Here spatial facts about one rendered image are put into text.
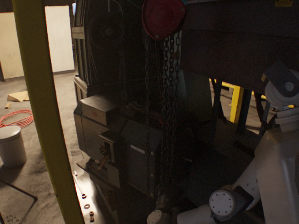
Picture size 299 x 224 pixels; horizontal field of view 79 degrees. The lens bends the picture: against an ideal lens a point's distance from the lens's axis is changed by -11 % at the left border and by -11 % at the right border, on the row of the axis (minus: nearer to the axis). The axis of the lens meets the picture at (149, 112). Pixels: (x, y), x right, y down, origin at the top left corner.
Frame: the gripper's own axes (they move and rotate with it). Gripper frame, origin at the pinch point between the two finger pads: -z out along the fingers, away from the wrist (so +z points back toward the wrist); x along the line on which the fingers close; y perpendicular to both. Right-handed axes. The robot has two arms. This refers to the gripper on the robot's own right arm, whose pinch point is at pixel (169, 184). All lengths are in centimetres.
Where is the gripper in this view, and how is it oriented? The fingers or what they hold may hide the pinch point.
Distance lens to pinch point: 96.4
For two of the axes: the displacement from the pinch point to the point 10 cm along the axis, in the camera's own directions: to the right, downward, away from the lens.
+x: 9.8, 0.7, -1.7
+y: 0.0, -9.2, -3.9
